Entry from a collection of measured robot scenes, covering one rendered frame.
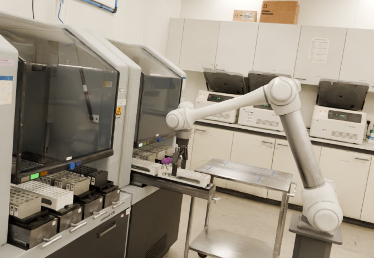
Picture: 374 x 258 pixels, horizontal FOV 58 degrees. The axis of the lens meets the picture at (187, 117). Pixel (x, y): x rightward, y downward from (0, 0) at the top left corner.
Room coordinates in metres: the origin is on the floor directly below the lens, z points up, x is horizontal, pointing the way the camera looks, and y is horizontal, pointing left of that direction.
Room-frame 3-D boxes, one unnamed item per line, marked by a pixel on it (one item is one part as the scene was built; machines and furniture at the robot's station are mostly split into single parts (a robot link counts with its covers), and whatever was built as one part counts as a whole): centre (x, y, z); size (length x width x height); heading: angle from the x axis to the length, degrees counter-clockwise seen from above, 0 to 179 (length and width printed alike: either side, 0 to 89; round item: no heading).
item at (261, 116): (4.36, -0.99, 1.24); 0.62 x 0.56 x 0.69; 160
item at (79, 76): (1.54, 0.70, 1.28); 0.61 x 0.51 x 0.63; 159
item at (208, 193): (1.99, 0.10, 0.78); 0.73 x 0.14 x 0.09; 69
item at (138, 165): (2.05, 0.27, 0.83); 0.30 x 0.10 x 0.06; 69
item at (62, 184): (1.55, 0.52, 0.85); 0.12 x 0.02 x 0.06; 159
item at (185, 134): (1.95, 0.01, 1.09); 0.09 x 0.09 x 0.06
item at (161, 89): (2.34, 0.40, 1.28); 0.61 x 0.51 x 0.63; 159
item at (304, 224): (1.79, -0.77, 0.73); 0.22 x 0.18 x 0.06; 159
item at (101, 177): (1.67, 0.40, 0.85); 0.12 x 0.02 x 0.06; 160
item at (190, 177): (1.94, -0.02, 0.83); 0.30 x 0.10 x 0.06; 70
